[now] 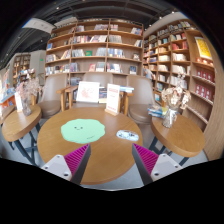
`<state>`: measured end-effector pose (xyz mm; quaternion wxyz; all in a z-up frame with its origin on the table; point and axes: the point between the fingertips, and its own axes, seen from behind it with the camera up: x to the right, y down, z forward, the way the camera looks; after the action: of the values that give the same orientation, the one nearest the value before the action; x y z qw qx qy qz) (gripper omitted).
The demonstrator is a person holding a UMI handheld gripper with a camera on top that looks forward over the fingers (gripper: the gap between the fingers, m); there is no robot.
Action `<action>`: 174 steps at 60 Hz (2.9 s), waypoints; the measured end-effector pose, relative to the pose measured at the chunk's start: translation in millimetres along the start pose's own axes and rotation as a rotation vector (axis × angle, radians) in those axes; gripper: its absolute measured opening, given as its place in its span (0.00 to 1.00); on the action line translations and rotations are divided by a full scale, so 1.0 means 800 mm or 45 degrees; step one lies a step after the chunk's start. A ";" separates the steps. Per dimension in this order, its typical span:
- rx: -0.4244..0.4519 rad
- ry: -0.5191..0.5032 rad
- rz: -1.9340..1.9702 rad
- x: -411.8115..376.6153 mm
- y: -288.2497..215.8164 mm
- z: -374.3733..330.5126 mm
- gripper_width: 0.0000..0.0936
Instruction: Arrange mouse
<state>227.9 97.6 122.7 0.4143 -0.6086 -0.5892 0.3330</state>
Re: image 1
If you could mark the glass vase with dried flowers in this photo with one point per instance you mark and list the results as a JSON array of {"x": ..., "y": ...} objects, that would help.
[
  {"x": 173, "y": 103},
  {"x": 26, "y": 100}
]

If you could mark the white hanging ceiling panel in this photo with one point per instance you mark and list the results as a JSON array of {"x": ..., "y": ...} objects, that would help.
[{"x": 38, "y": 25}]

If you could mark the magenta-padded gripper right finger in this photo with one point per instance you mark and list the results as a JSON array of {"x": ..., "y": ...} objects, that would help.
[{"x": 161, "y": 165}]

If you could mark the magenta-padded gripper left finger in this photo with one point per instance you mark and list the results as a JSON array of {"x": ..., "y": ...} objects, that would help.
[{"x": 61, "y": 165}]

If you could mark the wooden bookshelf with yellow poster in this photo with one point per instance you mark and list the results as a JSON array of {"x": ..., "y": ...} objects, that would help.
[{"x": 180, "y": 60}]

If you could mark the small distant wooden bookshelf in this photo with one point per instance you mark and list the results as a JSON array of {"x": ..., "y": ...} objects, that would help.
[{"x": 21, "y": 66}]

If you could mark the green cloud-shaped mouse pad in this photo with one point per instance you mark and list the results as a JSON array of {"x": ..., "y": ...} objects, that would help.
[{"x": 82, "y": 130}]

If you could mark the dark cover book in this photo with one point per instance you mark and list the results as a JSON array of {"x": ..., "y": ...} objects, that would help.
[{"x": 103, "y": 95}]

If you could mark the brown chair with wooden arms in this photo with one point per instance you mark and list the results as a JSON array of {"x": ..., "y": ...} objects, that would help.
[{"x": 96, "y": 78}]

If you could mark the stack of blue white books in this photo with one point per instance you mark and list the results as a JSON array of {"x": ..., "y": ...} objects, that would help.
[{"x": 126, "y": 89}]

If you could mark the stack of colourful books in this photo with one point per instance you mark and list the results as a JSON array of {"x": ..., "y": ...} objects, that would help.
[{"x": 156, "y": 111}]

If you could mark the white framed picture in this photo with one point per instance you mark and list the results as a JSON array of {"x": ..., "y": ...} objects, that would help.
[{"x": 88, "y": 91}]

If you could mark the brown upholstered chair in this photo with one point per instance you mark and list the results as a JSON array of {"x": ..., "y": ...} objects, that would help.
[
  {"x": 141, "y": 100},
  {"x": 53, "y": 96}
]

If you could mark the white sign on wooden base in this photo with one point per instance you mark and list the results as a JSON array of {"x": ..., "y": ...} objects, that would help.
[{"x": 112, "y": 99}]

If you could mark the round wooden side table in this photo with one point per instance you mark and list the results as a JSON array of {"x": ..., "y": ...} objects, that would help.
[
  {"x": 20, "y": 123},
  {"x": 178, "y": 135}
]

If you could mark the wide wooden bookshelf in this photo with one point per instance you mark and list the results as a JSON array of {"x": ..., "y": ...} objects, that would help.
[{"x": 96, "y": 50}]

